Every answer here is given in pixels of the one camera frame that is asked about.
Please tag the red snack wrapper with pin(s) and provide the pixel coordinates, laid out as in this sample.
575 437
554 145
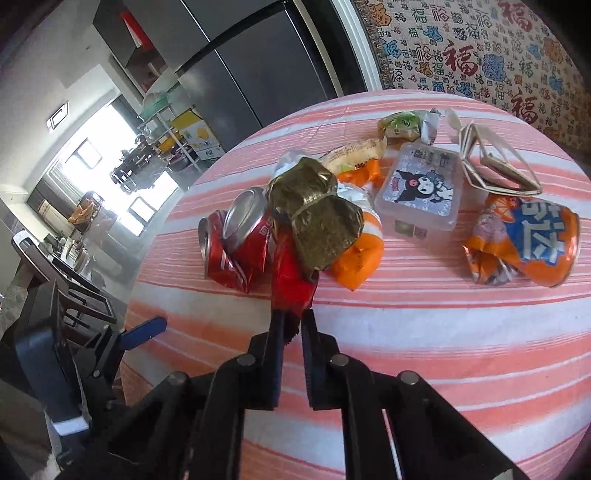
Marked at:
292 281

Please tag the dark grey refrigerator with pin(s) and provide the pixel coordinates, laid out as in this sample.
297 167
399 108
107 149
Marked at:
263 60

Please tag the wall vent panel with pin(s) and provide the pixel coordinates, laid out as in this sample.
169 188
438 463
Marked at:
58 115

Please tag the gold foil wrapper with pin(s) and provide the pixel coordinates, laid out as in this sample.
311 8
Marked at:
309 212

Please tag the large orange white snack packet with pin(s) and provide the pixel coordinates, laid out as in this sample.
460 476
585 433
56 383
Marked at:
360 258

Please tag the clear plastic box cartoon lid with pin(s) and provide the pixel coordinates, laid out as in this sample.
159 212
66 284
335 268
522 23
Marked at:
420 194

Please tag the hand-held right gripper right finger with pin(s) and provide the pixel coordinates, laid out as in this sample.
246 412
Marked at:
313 364

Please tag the yellow cardboard box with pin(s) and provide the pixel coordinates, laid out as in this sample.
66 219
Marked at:
198 134

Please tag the orange white striped tablecloth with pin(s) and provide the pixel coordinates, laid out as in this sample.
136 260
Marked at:
415 332

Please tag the dark wooden chair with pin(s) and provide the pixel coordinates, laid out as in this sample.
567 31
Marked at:
60 277

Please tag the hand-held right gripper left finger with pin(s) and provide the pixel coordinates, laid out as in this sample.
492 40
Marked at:
277 355

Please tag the crushed red soda can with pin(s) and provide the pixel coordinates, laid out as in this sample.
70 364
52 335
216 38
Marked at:
249 226
214 258

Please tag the dark wall cabinet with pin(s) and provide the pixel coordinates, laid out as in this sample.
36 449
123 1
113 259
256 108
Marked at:
124 32

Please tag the metal storage rack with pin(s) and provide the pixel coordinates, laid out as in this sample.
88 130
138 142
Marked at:
159 138

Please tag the large printed blanket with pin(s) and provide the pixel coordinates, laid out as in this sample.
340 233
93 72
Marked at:
475 46

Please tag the silver crumpled wrapper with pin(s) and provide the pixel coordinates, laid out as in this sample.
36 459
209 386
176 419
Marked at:
287 162

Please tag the orange blue chip bag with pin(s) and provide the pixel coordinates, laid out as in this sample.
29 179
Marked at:
526 240

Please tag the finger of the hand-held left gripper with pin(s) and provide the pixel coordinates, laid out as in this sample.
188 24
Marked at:
143 330

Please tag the small orange snack packet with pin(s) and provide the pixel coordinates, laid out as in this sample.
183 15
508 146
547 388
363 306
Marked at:
364 173

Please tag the beige snack wrapper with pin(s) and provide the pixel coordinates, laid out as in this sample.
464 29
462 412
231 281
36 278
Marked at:
355 151

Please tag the green snack packet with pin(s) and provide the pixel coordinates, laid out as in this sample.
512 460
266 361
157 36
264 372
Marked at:
400 126

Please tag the white folded paper bag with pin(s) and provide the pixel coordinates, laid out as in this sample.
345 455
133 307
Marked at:
496 168

